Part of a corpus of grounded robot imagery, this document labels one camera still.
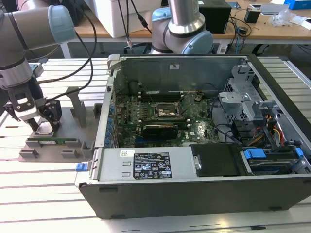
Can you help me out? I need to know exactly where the black plastic shroud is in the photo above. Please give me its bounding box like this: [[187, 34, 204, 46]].
[[189, 143, 243, 178]]

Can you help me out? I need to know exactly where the grey power supply unit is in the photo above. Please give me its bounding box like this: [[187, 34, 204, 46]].
[[98, 145, 197, 183]]

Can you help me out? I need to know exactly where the silver CPU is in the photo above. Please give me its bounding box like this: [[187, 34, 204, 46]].
[[35, 123, 54, 135]]

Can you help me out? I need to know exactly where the black cube box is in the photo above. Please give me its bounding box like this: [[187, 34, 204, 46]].
[[198, 0, 233, 34]]

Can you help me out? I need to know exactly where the black data cable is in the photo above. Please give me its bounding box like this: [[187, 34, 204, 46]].
[[208, 96, 245, 146]]

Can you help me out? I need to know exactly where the small black box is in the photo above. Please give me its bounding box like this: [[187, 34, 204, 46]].
[[244, 8, 260, 24]]

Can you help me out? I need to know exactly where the white flat package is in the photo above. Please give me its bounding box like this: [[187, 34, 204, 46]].
[[290, 16, 311, 30]]

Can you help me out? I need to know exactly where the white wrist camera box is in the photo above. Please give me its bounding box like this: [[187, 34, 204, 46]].
[[8, 85, 40, 122]]

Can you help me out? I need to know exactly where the green RAM stick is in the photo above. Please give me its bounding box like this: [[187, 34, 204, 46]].
[[27, 137, 78, 144]]

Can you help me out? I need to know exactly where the coloured power wire bundle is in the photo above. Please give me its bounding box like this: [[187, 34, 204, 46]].
[[251, 114, 286, 148]]

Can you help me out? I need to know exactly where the CPU socket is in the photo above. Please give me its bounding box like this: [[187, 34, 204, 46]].
[[155, 102, 183, 119]]

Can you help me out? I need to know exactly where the grey flat box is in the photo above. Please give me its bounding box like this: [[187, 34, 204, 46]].
[[261, 3, 290, 15]]

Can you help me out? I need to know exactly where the metal socket cover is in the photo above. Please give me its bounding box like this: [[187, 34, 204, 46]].
[[178, 93, 195, 115]]

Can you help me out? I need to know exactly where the grey parts rack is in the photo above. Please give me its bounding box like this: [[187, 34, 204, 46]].
[[18, 86, 104, 163]]

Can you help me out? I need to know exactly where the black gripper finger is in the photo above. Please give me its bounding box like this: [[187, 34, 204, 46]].
[[40, 99, 63, 132], [2, 101, 40, 133]]

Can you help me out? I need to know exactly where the grey metal drive cage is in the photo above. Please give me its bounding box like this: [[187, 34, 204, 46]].
[[217, 63, 286, 128]]

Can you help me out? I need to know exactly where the wooden desk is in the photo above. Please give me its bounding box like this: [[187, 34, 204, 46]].
[[58, 0, 311, 59]]

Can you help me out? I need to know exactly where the clear plastic bag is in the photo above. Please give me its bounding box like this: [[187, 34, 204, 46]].
[[271, 9, 296, 27]]

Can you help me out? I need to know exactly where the hard disk in blue carrier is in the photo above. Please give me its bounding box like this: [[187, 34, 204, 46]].
[[240, 147, 304, 176]]

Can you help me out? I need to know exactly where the dark round cylinder component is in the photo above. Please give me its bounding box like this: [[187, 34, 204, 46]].
[[128, 81, 139, 96]]

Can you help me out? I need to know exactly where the white printer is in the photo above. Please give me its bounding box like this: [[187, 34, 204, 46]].
[[94, 0, 171, 38]]

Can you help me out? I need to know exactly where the blue cardboard box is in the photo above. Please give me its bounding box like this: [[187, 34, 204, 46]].
[[283, 0, 311, 10]]

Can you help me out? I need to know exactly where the black graphics card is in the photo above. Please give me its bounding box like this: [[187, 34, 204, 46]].
[[142, 123, 179, 140]]

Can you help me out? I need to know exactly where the small grey wrist camera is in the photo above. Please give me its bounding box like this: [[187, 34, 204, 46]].
[[28, 62, 45, 78]]

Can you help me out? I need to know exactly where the green motherboard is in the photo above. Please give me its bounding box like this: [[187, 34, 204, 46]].
[[114, 93, 219, 148]]

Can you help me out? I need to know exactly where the RAM slot with white clips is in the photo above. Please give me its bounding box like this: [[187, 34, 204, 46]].
[[138, 96, 183, 100], [139, 117, 190, 121], [138, 91, 183, 95]]

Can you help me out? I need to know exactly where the black open PC case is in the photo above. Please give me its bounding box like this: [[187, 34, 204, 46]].
[[74, 53, 311, 220]]

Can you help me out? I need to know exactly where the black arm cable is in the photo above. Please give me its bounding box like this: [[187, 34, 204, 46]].
[[34, 0, 98, 84], [46, 31, 95, 101]]

